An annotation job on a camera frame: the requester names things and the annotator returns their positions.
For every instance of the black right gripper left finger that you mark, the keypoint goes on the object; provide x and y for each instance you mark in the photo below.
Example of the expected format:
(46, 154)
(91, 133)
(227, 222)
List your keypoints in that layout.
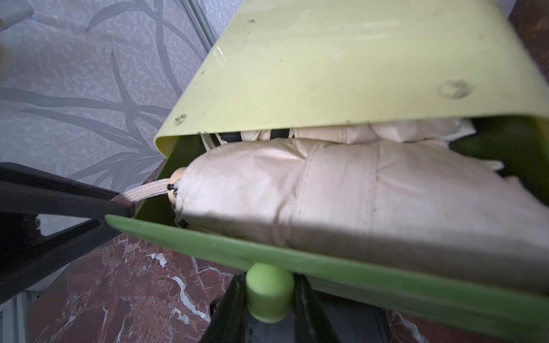
(230, 320)

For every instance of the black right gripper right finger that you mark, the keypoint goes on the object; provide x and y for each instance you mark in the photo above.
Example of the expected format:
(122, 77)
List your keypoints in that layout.
(311, 322)

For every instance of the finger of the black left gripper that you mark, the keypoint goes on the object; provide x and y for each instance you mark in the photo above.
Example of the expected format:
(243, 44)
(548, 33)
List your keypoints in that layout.
(48, 221)

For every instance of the beige umbrella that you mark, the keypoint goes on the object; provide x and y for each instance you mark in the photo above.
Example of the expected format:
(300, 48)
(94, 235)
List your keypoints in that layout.
(413, 206)

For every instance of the green yellow drawer cabinet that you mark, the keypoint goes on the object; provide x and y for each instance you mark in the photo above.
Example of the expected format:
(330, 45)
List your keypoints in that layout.
(294, 64)

